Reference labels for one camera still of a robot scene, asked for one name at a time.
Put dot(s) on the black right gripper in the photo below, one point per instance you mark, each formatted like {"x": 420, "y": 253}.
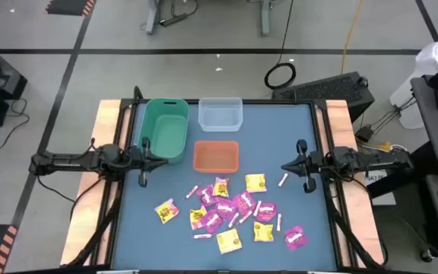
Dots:
{"x": 314, "y": 163}

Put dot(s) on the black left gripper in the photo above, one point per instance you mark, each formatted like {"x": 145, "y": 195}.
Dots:
{"x": 139, "y": 160}

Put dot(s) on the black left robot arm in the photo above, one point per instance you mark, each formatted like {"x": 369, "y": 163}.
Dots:
{"x": 67, "y": 164}

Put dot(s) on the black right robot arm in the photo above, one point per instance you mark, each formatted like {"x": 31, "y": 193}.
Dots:
{"x": 375, "y": 161}

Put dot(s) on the green plastic bin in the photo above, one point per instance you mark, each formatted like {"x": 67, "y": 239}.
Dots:
{"x": 165, "y": 133}

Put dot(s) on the orange plastic bin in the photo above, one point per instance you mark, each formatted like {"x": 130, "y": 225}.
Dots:
{"x": 216, "y": 157}

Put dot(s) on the light wooden side board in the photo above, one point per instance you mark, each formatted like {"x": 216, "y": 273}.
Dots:
{"x": 338, "y": 122}
{"x": 106, "y": 122}

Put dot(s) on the black power adapter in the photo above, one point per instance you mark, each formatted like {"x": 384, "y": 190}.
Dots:
{"x": 364, "y": 134}

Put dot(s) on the clear plastic bin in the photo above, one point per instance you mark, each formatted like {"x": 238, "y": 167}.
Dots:
{"x": 219, "y": 114}

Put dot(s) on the black computer tower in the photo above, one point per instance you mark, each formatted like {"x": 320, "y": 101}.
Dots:
{"x": 329, "y": 89}

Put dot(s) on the white paper sheet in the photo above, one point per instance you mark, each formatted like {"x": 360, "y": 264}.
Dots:
{"x": 384, "y": 198}

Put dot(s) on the grey desk leg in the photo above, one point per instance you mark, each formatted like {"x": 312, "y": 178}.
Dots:
{"x": 151, "y": 19}
{"x": 265, "y": 19}

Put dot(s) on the black power strip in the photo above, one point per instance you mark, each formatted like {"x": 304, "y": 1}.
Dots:
{"x": 173, "y": 20}

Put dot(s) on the white plastic cover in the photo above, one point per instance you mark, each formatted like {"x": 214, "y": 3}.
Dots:
{"x": 432, "y": 53}

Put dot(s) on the black table frame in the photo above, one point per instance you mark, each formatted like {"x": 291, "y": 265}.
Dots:
{"x": 261, "y": 101}

